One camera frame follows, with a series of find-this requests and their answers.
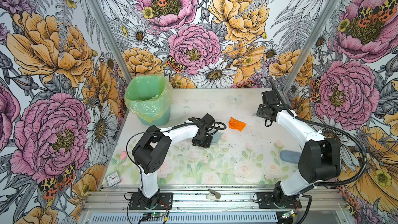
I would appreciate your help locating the grey-blue dustpan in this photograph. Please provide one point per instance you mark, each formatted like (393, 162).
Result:
(216, 137)

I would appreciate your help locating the blue-grey oval case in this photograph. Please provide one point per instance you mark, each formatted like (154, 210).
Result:
(290, 156)

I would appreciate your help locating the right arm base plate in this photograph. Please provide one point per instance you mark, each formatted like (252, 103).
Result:
(267, 200)

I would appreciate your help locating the beige clip on rail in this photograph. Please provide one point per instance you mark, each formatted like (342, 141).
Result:
(213, 195)

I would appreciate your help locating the small clock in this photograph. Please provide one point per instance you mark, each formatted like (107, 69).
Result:
(113, 179)

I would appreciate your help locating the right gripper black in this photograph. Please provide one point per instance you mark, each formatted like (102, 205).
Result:
(259, 111)

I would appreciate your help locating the green bin with bag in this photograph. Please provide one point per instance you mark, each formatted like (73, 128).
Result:
(149, 97)

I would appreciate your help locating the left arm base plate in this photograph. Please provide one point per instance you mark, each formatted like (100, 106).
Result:
(160, 201)

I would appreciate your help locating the orange paper scrap right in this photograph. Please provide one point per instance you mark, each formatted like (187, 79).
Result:
(236, 125)

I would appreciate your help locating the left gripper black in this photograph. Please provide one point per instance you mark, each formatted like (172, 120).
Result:
(207, 144)

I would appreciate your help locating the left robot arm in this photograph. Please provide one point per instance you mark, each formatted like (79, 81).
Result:
(151, 150)

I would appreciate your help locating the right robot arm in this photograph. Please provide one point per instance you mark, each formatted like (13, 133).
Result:
(320, 157)

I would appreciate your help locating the aluminium rail frame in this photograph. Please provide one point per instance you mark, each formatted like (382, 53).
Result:
(190, 206)

